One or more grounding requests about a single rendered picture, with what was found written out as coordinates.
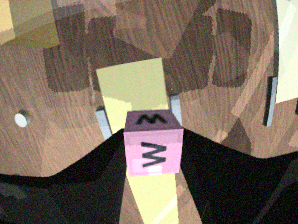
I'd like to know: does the pink labelled cube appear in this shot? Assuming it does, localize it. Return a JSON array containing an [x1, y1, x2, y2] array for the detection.
[[124, 109, 184, 177]]

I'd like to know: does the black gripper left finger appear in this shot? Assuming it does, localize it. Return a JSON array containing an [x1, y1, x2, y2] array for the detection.
[[0, 128, 126, 224]]

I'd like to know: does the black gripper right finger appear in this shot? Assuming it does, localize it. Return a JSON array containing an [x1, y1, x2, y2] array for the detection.
[[180, 128, 298, 224]]

